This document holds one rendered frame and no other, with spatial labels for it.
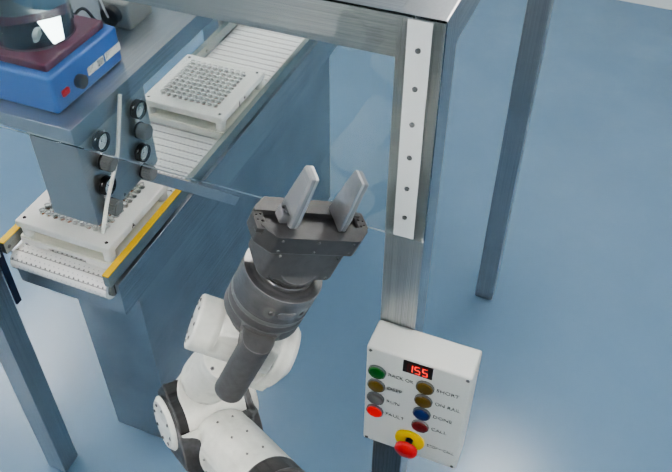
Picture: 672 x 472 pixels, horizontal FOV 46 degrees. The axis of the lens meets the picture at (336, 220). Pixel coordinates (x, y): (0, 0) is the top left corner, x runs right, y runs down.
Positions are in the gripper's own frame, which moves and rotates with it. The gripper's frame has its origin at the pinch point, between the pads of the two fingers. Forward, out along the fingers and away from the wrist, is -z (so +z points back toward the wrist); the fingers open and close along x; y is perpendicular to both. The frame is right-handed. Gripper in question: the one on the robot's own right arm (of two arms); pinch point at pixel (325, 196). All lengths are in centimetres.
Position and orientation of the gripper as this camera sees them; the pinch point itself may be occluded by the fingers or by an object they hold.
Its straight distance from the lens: 75.8
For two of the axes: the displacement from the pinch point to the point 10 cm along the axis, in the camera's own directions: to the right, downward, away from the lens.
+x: -8.6, -0.6, -5.0
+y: -3.1, -7.3, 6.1
